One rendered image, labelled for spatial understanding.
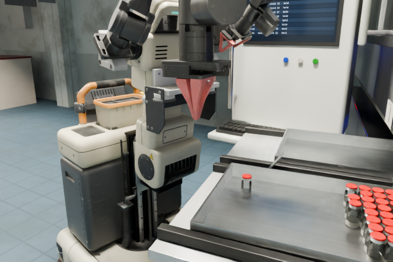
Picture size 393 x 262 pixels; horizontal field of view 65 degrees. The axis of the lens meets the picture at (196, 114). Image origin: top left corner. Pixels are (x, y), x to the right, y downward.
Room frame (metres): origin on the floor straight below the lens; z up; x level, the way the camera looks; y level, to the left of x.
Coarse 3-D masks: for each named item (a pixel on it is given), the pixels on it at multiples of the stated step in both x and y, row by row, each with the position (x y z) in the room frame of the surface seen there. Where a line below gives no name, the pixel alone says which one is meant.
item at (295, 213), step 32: (224, 192) 0.61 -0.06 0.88; (256, 192) 0.61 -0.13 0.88; (288, 192) 0.61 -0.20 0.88; (320, 192) 0.61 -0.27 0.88; (384, 192) 0.57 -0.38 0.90; (192, 224) 0.45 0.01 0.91; (224, 224) 0.49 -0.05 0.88; (256, 224) 0.49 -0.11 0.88; (288, 224) 0.49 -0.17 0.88; (320, 224) 0.49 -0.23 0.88; (320, 256) 0.38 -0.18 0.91; (352, 256) 0.41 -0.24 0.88
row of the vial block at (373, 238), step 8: (360, 192) 0.52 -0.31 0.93; (368, 192) 0.52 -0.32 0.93; (360, 200) 0.52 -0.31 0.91; (368, 200) 0.50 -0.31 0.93; (368, 208) 0.47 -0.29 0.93; (360, 216) 0.50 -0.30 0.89; (368, 216) 0.44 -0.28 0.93; (376, 216) 0.45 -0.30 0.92; (360, 224) 0.48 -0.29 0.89; (368, 224) 0.42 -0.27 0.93; (376, 224) 0.42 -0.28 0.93; (368, 232) 0.42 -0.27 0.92; (376, 232) 0.40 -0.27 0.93; (368, 240) 0.40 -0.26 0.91; (376, 240) 0.39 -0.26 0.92; (384, 240) 0.39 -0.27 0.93; (368, 248) 0.40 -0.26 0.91; (376, 248) 0.39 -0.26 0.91; (384, 248) 0.39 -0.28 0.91; (368, 256) 0.39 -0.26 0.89; (376, 256) 0.39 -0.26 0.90
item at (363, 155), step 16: (288, 128) 0.97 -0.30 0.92; (288, 144) 0.91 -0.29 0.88; (304, 144) 0.91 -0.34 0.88; (320, 144) 0.91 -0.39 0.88; (336, 144) 0.91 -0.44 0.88; (352, 144) 0.90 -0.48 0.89; (368, 144) 0.88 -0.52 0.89; (384, 144) 0.86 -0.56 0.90; (288, 160) 0.72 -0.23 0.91; (304, 160) 0.71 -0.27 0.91; (320, 160) 0.78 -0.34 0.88; (336, 160) 0.78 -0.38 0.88; (352, 160) 0.78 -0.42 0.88; (368, 160) 0.78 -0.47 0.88; (384, 160) 0.78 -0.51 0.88; (384, 176) 0.64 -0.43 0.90
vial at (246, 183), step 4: (244, 180) 0.58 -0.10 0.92; (248, 180) 0.58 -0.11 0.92; (244, 184) 0.58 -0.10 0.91; (248, 184) 0.58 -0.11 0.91; (244, 188) 0.58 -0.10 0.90; (248, 188) 0.58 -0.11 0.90; (244, 192) 0.58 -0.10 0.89; (248, 192) 0.58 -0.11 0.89; (244, 196) 0.58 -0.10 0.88; (248, 196) 0.58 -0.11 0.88
